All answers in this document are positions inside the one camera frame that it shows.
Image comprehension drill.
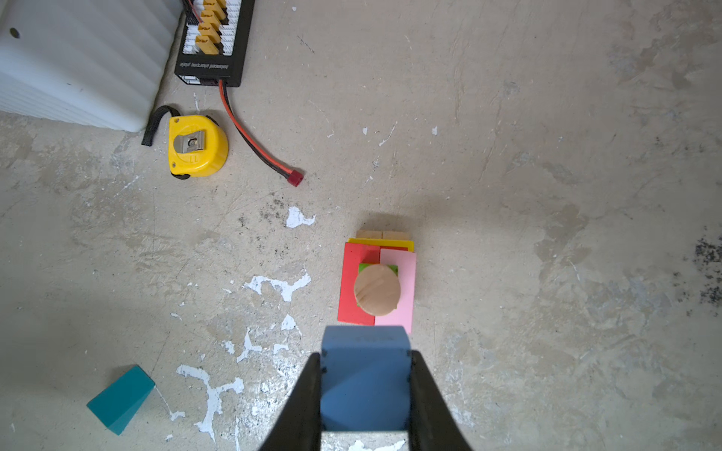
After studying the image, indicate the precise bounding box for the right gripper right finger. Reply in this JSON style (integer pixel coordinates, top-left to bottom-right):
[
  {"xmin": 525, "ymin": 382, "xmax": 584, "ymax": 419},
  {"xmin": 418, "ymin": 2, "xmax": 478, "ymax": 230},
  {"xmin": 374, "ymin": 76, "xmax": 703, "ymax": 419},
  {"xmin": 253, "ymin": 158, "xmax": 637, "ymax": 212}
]
[{"xmin": 409, "ymin": 351, "xmax": 472, "ymax": 451}]

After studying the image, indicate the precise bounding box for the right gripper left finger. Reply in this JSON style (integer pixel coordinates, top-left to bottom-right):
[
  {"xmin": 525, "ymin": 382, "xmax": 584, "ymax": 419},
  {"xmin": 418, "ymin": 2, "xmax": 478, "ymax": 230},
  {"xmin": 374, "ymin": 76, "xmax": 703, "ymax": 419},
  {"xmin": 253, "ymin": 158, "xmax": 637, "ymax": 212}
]
[{"xmin": 259, "ymin": 353, "xmax": 322, "ymax": 451}]

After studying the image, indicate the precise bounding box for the blue block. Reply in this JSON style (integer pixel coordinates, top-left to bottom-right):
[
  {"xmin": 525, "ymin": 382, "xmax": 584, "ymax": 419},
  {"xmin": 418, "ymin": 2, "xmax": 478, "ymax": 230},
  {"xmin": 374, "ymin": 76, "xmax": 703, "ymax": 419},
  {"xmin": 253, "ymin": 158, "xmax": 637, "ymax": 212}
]
[{"xmin": 320, "ymin": 326, "xmax": 412, "ymax": 432}]

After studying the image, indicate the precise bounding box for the pink block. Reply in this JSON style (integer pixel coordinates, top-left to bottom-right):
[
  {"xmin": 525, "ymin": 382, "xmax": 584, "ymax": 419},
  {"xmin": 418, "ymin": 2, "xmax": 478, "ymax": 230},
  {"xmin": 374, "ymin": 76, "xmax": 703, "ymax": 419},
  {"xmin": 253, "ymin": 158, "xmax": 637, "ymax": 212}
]
[{"xmin": 375, "ymin": 248, "xmax": 417, "ymax": 336}]

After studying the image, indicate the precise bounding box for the round natural wood block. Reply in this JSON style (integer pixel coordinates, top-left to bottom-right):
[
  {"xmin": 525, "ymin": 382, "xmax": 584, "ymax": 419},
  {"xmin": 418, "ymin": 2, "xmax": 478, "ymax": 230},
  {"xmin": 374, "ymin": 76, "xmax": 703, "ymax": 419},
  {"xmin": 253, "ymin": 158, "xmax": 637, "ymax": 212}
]
[{"xmin": 353, "ymin": 264, "xmax": 400, "ymax": 317}]

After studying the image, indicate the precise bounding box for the teal wedge block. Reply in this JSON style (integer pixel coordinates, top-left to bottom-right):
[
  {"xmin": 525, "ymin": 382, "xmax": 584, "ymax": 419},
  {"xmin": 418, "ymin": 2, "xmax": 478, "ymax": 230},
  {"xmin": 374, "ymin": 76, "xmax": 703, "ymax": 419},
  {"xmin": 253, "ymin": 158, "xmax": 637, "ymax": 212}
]
[{"xmin": 86, "ymin": 366, "xmax": 155, "ymax": 435}]

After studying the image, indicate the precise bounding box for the yellow red striped block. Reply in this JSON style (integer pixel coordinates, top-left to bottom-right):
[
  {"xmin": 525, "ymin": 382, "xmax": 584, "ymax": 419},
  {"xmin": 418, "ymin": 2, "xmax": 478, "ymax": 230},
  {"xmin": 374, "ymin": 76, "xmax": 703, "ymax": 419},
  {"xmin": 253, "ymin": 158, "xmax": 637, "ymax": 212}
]
[{"xmin": 349, "ymin": 238, "xmax": 415, "ymax": 252}]

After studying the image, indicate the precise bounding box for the natural wood plank block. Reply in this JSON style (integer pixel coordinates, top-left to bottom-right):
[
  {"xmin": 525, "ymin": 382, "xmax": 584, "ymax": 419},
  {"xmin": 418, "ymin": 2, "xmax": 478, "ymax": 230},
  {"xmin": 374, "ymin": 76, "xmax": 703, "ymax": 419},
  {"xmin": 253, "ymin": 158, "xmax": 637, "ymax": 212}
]
[{"xmin": 355, "ymin": 229, "xmax": 383, "ymax": 240}]

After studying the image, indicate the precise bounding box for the yellow tape measure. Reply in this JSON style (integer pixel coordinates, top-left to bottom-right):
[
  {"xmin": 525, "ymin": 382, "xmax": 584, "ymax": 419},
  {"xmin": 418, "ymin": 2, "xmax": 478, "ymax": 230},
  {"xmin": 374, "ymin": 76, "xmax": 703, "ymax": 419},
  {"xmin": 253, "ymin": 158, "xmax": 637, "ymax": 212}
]
[{"xmin": 141, "ymin": 105, "xmax": 229, "ymax": 180}]

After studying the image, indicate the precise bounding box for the black orange battery charger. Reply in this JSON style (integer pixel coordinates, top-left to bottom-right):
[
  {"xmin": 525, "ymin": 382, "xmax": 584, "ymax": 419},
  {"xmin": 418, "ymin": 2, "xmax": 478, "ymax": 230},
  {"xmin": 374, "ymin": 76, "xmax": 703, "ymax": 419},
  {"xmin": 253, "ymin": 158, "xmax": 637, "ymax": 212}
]
[{"xmin": 175, "ymin": 0, "xmax": 255, "ymax": 88}]

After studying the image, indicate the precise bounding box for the brown lid tool box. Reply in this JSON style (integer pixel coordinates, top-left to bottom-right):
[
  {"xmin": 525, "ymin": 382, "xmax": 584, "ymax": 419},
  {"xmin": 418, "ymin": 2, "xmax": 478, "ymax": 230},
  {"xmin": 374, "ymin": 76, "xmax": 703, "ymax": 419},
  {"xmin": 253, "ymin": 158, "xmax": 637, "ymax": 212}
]
[{"xmin": 1, "ymin": 1, "xmax": 182, "ymax": 133}]

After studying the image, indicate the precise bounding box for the red black cable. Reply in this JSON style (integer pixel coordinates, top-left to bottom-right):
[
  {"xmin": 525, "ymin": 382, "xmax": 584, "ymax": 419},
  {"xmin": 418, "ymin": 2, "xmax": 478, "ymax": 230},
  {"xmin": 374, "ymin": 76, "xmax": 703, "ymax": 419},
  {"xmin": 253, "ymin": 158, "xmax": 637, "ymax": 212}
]
[{"xmin": 217, "ymin": 78, "xmax": 306, "ymax": 188}]

